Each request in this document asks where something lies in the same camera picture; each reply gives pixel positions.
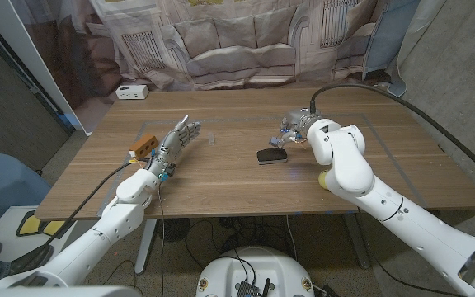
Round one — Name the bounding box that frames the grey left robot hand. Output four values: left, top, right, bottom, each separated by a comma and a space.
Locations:
148, 115, 202, 177

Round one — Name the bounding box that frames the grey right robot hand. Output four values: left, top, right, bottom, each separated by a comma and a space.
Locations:
276, 107, 325, 145

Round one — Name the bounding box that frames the orange brick block with holes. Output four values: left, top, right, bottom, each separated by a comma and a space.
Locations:
128, 132, 159, 160

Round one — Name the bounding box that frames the yellow ball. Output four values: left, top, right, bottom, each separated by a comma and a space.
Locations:
317, 170, 332, 191

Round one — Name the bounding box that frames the black oval eraser pad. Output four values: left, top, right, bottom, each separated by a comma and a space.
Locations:
256, 147, 289, 166

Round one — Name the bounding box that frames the white power strip box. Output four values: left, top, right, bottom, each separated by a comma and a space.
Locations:
115, 84, 150, 101

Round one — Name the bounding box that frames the round black floor fan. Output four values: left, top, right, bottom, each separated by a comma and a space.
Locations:
158, 217, 191, 243

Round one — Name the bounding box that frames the printed sofa room backdrop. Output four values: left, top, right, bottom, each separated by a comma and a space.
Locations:
8, 0, 444, 100

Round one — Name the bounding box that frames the white table leg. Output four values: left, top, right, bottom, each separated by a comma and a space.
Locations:
344, 213, 373, 270
134, 218, 158, 276

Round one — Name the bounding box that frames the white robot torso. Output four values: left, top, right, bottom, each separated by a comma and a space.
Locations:
195, 246, 316, 297

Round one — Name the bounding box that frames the yellow and black floor mat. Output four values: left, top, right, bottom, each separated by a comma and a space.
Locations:
16, 210, 76, 239

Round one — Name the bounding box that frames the black shoe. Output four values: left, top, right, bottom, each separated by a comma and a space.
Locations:
8, 243, 55, 276

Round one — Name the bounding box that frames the white robot chest edge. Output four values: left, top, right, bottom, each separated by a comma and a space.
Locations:
0, 285, 142, 297

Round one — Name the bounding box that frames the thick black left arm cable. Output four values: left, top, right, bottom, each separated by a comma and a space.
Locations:
12, 160, 156, 269

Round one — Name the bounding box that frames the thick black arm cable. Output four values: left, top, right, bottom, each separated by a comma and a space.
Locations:
309, 83, 475, 189
12, 160, 156, 269

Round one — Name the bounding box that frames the thin black hanging wire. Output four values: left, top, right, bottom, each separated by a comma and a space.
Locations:
157, 183, 167, 297

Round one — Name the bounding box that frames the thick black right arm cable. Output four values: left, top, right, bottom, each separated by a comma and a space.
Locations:
309, 83, 475, 189

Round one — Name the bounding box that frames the black floor cable bundle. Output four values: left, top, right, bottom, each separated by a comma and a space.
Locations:
183, 216, 300, 269

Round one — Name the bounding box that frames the white slanted partition post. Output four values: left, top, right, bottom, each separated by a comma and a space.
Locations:
0, 0, 94, 136

